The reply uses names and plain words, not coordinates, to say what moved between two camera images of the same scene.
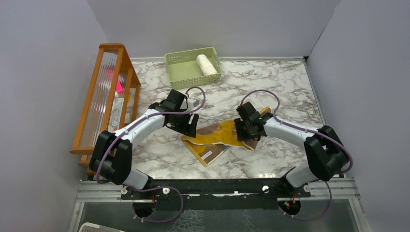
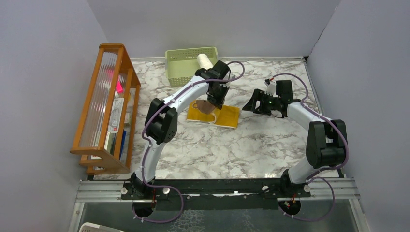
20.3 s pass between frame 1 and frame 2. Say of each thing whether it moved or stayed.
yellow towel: moved
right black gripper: moved
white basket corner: stayed
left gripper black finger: moved
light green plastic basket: stayed
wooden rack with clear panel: stayed
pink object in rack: stayed
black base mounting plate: stayed
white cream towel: stayed
